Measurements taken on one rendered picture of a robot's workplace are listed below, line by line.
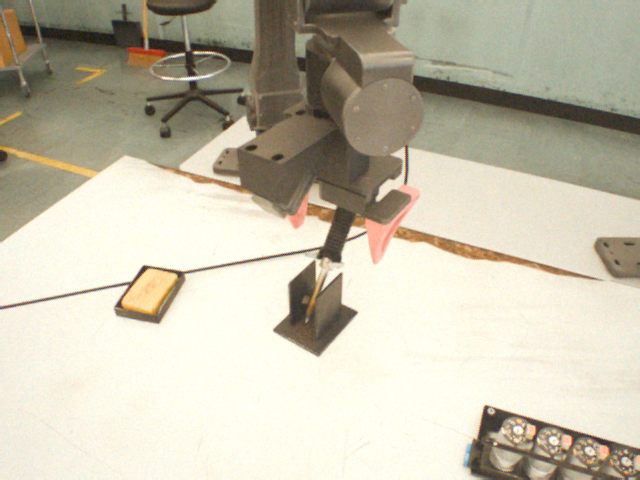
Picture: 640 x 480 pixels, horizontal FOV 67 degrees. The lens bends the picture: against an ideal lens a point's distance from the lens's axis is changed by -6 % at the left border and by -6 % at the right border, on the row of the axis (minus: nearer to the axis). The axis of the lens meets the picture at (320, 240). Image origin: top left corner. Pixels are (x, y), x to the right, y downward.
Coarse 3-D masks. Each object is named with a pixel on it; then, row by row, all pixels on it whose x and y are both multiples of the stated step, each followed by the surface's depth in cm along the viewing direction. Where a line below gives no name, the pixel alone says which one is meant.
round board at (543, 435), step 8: (544, 432) 38; (552, 432) 38; (560, 432) 38; (544, 440) 37; (560, 440) 37; (544, 448) 37; (552, 448) 37; (560, 448) 37; (568, 448) 37; (560, 456) 36
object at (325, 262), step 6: (324, 258) 52; (324, 264) 52; (324, 270) 52; (330, 270) 52; (324, 276) 52; (318, 282) 52; (318, 288) 52; (312, 300) 53; (312, 306) 53; (306, 312) 53; (312, 312) 53
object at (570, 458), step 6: (570, 450) 37; (570, 456) 37; (570, 462) 37; (576, 462) 36; (558, 468) 39; (594, 468) 36; (558, 474) 39; (564, 474) 38; (570, 474) 37; (576, 474) 37; (582, 474) 36
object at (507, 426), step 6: (510, 420) 39; (516, 420) 39; (522, 420) 39; (504, 426) 38; (510, 426) 38; (522, 426) 38; (504, 432) 38; (510, 432) 38; (510, 438) 38; (516, 438) 37; (522, 438) 37; (528, 438) 37; (516, 444) 37; (522, 444) 37
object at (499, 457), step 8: (520, 432) 38; (496, 440) 39; (504, 440) 38; (496, 448) 39; (496, 456) 40; (504, 456) 39; (512, 456) 38; (520, 456) 38; (496, 464) 40; (504, 464) 39; (512, 464) 39
